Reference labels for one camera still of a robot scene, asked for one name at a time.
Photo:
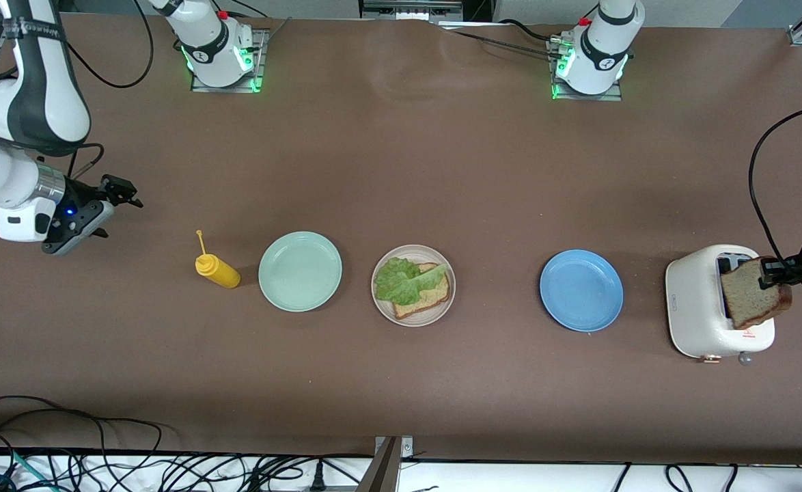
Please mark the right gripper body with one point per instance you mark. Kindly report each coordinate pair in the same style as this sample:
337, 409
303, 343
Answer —
89, 193

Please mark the dark crust bread slice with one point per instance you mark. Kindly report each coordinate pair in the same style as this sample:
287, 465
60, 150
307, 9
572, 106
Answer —
749, 301

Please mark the yellow mustard squeeze bottle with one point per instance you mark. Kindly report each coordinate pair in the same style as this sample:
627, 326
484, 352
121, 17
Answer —
222, 273

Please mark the green lettuce leaf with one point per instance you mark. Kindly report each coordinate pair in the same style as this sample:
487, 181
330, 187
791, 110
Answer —
401, 281

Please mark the light crust bread slice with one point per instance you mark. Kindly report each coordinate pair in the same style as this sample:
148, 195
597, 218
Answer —
435, 295

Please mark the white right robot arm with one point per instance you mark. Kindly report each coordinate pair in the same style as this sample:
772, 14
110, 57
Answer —
39, 102

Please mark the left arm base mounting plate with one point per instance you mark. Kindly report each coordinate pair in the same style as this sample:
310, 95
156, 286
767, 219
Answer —
609, 97

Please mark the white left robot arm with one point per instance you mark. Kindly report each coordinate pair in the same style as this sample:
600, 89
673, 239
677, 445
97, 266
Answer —
602, 48

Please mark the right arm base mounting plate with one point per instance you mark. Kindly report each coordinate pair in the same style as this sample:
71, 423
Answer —
223, 89

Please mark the blue plate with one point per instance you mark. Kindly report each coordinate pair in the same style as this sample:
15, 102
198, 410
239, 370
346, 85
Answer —
582, 290

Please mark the mint green plate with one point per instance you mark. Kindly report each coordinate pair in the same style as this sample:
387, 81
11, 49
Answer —
300, 272

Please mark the beige plate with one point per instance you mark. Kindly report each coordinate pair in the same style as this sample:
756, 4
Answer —
435, 316

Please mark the white toaster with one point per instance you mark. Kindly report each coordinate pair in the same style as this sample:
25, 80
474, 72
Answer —
698, 307

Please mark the black power plug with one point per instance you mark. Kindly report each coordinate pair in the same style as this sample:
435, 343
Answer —
317, 476

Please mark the black metal frame piece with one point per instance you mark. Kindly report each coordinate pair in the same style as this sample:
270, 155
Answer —
408, 8

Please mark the aluminium profile post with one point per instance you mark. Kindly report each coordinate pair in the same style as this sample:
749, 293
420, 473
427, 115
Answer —
382, 473

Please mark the small metal bracket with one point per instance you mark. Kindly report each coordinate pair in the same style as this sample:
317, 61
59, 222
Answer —
407, 447

